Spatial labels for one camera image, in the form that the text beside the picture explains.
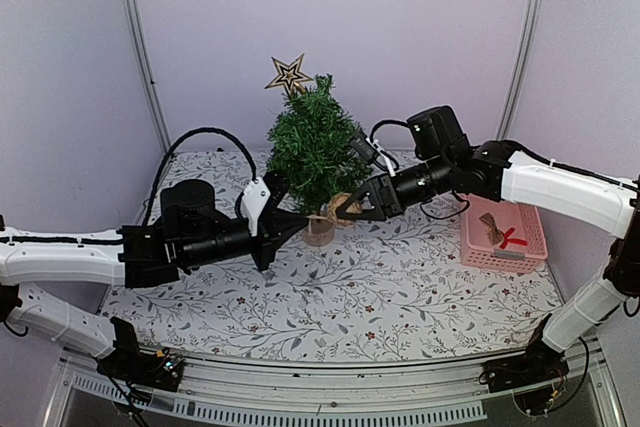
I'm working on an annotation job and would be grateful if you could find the pink plastic basket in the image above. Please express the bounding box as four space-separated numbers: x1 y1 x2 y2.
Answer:
460 195 548 274

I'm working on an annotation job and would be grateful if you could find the front aluminium rail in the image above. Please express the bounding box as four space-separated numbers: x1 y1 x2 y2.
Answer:
44 336 626 427

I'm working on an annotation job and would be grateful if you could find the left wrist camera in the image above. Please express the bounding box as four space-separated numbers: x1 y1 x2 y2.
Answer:
239 171 288 237

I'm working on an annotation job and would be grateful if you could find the floral patterned table mat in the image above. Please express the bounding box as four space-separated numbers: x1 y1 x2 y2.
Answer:
97 148 567 364

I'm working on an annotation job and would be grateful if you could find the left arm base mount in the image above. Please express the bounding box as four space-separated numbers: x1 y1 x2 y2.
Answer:
96 348 185 392

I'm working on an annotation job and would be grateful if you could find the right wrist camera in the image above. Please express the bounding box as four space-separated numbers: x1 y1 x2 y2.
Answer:
349 130 400 177

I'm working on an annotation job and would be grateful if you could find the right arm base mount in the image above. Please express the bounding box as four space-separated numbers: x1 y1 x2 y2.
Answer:
478 347 569 416

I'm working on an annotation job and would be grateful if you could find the gold star tree topper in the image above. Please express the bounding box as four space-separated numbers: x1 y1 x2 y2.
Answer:
265 53 314 97

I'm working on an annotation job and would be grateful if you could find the gold bell ornament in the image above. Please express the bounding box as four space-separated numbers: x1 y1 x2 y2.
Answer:
479 212 504 246

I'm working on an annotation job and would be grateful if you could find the small green christmas tree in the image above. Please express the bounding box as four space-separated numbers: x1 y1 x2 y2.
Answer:
267 74 372 247

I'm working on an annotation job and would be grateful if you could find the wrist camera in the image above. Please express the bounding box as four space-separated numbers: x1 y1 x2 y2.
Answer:
349 130 400 177
239 171 288 237

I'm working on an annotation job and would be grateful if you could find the red ribbon bow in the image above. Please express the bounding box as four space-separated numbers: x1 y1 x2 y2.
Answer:
498 227 528 250

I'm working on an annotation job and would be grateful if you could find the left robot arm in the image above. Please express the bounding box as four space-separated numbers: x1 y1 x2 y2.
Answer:
1 163 308 381

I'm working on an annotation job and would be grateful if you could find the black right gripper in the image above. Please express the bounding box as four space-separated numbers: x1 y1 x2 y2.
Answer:
336 153 453 222

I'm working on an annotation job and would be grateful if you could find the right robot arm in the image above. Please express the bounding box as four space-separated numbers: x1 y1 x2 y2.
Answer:
336 106 639 383

